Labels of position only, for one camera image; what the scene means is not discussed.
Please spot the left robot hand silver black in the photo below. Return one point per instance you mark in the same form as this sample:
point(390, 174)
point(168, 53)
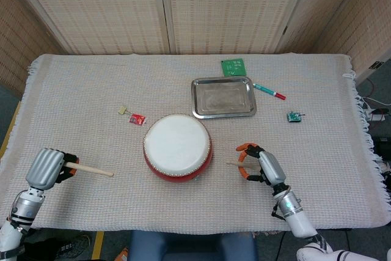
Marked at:
point(42, 167)

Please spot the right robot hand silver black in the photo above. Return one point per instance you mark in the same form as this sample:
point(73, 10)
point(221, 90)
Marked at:
point(272, 169)

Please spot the wooden drumstick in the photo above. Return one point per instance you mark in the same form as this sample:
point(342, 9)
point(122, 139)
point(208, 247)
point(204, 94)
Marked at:
point(233, 163)
point(91, 170)

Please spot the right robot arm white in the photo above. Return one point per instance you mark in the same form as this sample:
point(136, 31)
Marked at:
point(297, 218)

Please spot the rectangular metal tray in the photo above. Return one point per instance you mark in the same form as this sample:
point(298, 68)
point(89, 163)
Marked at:
point(223, 99)

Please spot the red and white drum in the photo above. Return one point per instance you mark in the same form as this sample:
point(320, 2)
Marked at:
point(177, 145)

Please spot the small green toy tank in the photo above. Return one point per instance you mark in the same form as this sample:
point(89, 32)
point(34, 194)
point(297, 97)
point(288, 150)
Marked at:
point(293, 116)

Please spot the green marker with red cap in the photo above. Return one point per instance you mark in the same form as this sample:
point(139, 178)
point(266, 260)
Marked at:
point(267, 90)

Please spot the black sneaker shoe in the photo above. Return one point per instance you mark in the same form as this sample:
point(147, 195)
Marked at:
point(73, 245)

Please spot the beige woven tablecloth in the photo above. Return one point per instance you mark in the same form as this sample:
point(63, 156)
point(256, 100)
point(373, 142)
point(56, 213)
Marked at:
point(122, 203)

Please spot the yellow binder clip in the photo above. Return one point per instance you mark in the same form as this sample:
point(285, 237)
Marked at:
point(122, 110)

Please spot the small red packet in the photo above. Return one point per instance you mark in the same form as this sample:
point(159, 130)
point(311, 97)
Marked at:
point(137, 119)

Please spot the green circuit board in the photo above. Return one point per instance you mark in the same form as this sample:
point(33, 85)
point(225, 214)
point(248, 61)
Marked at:
point(233, 67)

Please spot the blue padded seat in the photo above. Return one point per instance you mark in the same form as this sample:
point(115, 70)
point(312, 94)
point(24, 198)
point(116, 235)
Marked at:
point(192, 247)

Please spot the black box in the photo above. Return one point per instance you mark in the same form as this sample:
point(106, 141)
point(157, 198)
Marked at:
point(382, 148)

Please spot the white power strip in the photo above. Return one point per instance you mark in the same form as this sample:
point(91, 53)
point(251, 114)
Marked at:
point(375, 117)

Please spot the orange packet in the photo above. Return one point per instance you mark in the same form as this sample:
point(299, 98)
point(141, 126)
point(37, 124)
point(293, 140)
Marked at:
point(124, 254)

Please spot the woven folding screen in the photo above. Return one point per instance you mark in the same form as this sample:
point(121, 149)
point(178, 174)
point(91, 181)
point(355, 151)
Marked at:
point(214, 13)

